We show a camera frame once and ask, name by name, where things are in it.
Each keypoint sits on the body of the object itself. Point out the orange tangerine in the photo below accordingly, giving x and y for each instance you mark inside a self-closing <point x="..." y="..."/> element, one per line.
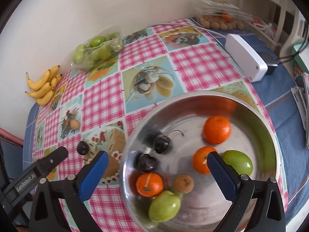
<point x="217" y="129"/>
<point x="149" y="184"/>
<point x="200" y="159"/>

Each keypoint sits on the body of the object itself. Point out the plastic tray of green fruits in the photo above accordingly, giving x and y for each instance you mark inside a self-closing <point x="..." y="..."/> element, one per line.
<point x="98" y="48"/>

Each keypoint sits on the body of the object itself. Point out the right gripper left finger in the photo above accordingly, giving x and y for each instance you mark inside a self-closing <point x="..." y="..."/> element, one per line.
<point x="46" y="212"/>

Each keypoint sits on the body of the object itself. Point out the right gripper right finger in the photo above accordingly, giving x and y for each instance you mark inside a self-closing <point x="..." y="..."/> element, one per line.
<point x="268" y="213"/>

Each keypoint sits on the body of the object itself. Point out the checkered fruit-print tablecloth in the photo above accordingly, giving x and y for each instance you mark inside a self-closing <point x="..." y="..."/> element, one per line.
<point x="156" y="64"/>

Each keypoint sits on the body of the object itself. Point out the silver metal bowl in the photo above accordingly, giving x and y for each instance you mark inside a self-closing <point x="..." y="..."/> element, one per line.
<point x="205" y="206"/>

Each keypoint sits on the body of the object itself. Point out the dark cherry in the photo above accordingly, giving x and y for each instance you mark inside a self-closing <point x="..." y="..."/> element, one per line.
<point x="162" y="143"/>
<point x="82" y="148"/>
<point x="146" y="163"/>

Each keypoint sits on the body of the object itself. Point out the book stack at right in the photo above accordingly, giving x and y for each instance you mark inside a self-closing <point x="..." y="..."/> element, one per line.
<point x="300" y="91"/>

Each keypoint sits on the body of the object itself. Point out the dark cherry top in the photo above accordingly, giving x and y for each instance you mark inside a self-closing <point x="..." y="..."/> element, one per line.
<point x="162" y="143"/>

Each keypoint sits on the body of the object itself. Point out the yellow banana bunch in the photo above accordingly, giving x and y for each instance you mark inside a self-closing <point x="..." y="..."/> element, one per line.
<point x="42" y="90"/>

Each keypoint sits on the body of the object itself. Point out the brown longan fruit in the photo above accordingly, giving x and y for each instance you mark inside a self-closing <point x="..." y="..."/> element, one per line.
<point x="184" y="183"/>

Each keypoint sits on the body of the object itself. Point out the black power adapter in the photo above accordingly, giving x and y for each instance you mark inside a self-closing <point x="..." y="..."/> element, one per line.
<point x="271" y="63"/>

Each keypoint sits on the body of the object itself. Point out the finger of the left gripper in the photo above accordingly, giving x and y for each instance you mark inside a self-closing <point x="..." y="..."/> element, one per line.
<point x="14" y="195"/>

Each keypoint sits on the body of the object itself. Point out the green mango fruit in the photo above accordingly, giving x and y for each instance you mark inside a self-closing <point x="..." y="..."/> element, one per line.
<point x="164" y="207"/>
<point x="239" y="161"/>

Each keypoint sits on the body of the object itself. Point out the white plastic box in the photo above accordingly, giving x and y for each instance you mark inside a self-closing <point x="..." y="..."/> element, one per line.
<point x="248" y="60"/>

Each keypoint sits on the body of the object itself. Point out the bag of nuts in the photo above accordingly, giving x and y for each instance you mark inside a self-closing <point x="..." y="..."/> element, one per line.
<point x="226" y="16"/>

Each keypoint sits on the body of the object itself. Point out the white chair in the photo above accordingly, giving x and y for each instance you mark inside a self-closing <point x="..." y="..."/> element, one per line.
<point x="278" y="23"/>

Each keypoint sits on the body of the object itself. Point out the tan longan fruit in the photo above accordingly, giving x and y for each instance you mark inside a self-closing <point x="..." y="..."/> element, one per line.
<point x="74" y="124"/>

